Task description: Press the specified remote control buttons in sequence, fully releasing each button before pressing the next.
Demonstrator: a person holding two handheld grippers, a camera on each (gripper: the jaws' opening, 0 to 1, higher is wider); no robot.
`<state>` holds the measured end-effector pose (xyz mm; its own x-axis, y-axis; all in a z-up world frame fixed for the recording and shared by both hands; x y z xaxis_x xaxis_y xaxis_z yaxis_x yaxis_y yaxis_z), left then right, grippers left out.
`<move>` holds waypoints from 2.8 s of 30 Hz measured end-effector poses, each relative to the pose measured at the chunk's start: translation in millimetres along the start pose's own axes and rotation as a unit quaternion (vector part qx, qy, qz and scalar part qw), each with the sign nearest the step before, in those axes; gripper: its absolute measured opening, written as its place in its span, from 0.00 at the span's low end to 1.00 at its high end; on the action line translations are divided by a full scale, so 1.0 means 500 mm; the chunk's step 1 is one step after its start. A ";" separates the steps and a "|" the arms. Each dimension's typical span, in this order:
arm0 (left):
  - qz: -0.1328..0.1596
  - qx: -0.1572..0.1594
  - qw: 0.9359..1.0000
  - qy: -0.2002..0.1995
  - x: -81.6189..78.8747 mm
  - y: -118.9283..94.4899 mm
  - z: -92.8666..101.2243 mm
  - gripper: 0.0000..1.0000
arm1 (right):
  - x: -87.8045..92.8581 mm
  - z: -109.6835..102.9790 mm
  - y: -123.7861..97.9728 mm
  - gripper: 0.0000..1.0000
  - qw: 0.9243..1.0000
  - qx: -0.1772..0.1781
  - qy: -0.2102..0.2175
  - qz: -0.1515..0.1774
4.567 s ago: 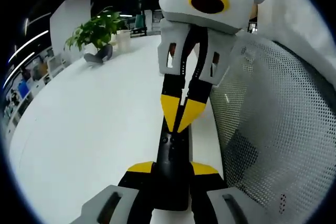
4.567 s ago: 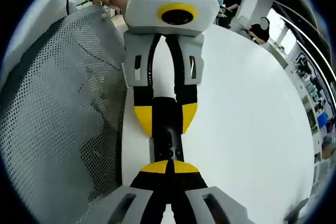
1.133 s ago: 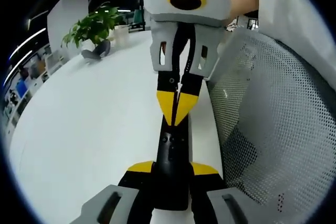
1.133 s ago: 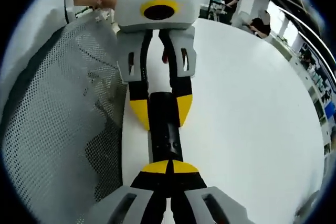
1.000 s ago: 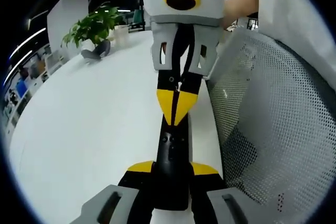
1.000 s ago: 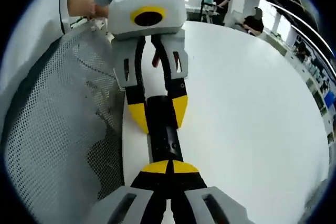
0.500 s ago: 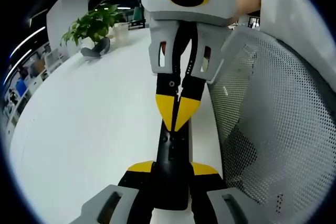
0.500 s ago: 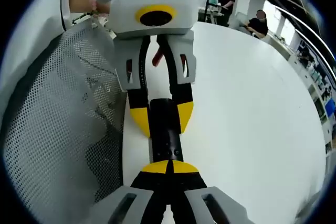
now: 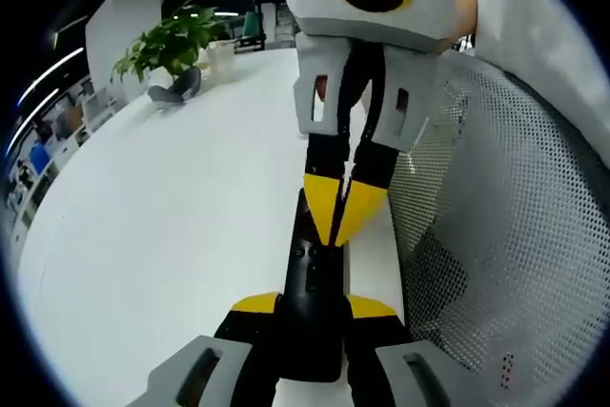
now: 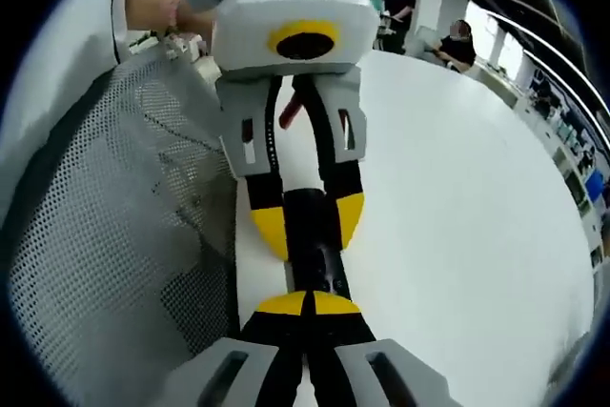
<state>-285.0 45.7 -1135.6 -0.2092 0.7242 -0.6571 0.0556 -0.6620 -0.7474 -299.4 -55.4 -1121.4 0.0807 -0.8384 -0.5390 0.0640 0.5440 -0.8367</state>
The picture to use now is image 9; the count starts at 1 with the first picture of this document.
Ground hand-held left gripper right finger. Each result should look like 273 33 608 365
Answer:
345 293 478 407

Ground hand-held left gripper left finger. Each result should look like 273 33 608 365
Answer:
128 291 283 407

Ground black remote control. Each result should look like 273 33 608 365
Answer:
280 187 353 384

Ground person's right hand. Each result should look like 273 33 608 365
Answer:
434 0 479 54

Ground white mesh office chair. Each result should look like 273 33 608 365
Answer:
388 50 610 407

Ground green potted plant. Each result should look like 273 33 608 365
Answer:
110 0 231 89

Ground dark grey curved object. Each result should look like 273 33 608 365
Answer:
147 67 204 105

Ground white square pillar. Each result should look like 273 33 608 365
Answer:
84 0 164 106

